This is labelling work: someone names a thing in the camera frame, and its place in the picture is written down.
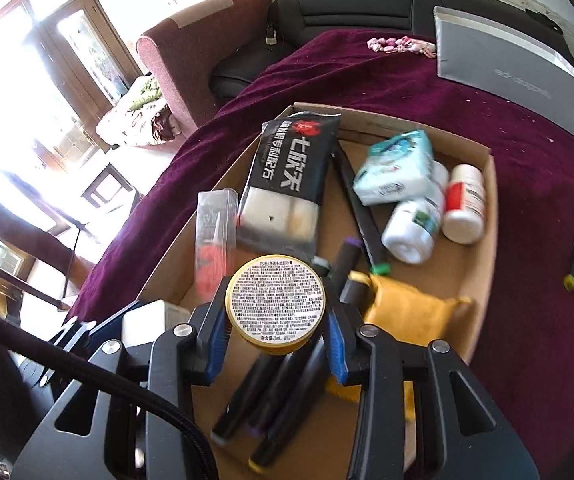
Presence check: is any yellow foil snack packet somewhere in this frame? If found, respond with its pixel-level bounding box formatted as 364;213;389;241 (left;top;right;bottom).
326;271;475;424

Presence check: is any maroon armchair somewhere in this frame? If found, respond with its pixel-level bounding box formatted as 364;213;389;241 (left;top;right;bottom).
136;0;270;136

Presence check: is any yellow round cream jar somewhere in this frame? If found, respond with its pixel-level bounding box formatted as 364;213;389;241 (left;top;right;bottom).
224;255;327;356

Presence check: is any teal tissue pack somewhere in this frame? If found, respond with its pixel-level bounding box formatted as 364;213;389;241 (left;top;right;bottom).
353;129;433;206

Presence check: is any white bottle green label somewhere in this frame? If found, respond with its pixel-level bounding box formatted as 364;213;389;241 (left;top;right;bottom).
381;160;450;264

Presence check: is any black braided cable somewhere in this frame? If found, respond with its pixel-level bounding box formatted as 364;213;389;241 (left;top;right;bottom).
0;299;219;480

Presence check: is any pink candy string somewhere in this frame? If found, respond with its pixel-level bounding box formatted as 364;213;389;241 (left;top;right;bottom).
366;34;438;60

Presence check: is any black snack pouch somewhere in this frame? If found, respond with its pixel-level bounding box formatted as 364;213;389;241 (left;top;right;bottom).
237;112;341;260

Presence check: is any white bottle red label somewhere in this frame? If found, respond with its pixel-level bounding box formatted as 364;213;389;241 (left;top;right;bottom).
442;165;486;245

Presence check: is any black marker green cap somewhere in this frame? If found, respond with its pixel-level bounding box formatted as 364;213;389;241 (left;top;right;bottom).
331;141;391;276

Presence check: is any clear pack red item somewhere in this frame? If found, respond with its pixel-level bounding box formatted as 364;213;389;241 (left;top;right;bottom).
195;188;238;302

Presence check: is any black marker purple cap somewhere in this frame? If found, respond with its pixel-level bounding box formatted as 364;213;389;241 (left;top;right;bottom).
210;236;363;449

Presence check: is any brown cardboard box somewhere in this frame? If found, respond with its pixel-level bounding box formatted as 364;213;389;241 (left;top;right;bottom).
138;103;498;479

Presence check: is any purple velvet bedspread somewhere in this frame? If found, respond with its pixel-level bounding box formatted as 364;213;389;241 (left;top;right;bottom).
71;29;574;479

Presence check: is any grey shoe box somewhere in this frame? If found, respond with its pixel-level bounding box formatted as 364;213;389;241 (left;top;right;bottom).
433;6;574;136

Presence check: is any black sofa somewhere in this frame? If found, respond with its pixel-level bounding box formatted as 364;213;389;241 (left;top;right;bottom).
209;0;574;104

